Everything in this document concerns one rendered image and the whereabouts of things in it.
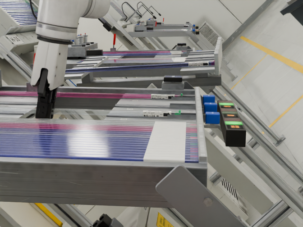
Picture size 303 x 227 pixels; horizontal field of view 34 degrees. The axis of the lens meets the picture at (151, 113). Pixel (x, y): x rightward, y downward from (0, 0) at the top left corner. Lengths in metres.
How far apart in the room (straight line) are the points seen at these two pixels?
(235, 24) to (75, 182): 8.14
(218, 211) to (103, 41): 5.15
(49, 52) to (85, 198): 0.40
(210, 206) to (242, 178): 1.05
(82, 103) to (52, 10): 0.42
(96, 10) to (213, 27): 7.71
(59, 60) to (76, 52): 1.45
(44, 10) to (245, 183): 0.96
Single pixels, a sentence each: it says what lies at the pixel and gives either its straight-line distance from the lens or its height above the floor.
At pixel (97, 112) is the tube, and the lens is 1.08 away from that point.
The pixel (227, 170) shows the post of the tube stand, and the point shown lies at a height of 0.43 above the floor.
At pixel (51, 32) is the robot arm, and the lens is 1.04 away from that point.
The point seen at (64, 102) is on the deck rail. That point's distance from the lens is 1.41.
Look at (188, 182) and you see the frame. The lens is 0.66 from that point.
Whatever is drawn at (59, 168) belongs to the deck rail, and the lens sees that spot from 0.72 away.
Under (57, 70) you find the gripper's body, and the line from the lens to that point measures 1.05.
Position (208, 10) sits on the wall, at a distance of 8.76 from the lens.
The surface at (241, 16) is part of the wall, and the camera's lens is 8.80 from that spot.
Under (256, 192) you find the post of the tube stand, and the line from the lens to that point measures 1.73.
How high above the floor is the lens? 0.89
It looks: 5 degrees down
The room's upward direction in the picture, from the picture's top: 46 degrees counter-clockwise
